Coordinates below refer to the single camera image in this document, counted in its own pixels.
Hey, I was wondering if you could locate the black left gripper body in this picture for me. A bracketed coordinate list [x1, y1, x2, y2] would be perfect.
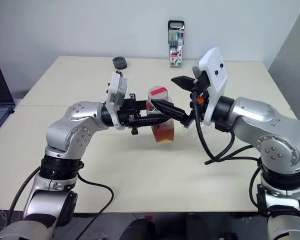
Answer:
[117, 93, 141, 136]

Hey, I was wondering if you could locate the clear bottle with amber drink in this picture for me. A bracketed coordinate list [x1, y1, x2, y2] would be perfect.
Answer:
[146, 85, 176, 145]

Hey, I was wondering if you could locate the marker pen pack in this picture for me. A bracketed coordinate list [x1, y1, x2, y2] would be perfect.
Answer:
[168, 19, 185, 69]

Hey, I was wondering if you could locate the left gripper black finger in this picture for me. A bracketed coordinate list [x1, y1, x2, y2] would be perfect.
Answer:
[135, 100, 149, 116]
[137, 115, 175, 127]

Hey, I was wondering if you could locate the dark grey round lid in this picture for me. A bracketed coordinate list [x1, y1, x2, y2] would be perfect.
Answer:
[112, 56, 129, 71]

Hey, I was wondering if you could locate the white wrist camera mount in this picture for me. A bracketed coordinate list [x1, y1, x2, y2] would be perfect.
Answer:
[105, 70, 129, 131]
[191, 46, 229, 126]

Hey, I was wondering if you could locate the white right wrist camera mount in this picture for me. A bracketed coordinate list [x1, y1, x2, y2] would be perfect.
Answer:
[191, 46, 229, 126]

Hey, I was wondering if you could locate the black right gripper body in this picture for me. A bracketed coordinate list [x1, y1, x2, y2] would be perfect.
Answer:
[189, 71, 212, 125]

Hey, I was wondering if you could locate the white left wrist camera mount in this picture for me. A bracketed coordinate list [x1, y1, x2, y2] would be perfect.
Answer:
[105, 70, 129, 131]

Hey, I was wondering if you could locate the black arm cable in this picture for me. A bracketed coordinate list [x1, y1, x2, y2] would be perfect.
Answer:
[8, 166, 42, 222]
[190, 90, 265, 216]
[76, 173, 115, 240]

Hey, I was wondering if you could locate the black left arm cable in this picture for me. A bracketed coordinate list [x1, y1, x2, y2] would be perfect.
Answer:
[8, 166, 42, 222]
[76, 173, 115, 240]

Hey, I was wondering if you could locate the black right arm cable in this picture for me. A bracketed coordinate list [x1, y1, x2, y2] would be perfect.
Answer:
[190, 90, 265, 216]

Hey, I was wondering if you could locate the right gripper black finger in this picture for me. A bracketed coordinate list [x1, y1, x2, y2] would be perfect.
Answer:
[151, 98, 194, 129]
[171, 75, 198, 92]

